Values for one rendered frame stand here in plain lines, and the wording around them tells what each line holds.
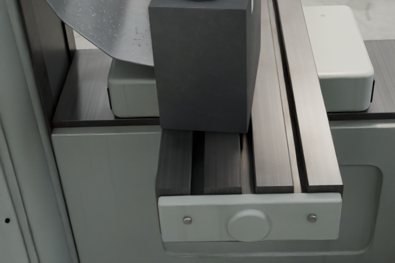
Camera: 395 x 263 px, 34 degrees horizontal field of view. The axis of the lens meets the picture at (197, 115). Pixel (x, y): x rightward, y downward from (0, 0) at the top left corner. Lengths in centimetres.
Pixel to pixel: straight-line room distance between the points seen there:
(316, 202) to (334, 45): 55
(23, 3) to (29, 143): 27
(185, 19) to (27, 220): 71
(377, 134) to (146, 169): 46
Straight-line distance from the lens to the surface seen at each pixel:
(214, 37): 79
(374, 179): 137
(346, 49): 128
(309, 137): 87
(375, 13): 329
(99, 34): 118
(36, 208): 136
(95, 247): 149
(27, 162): 128
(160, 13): 79
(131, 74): 122
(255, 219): 80
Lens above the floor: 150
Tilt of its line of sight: 36 degrees down
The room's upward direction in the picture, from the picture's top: 4 degrees counter-clockwise
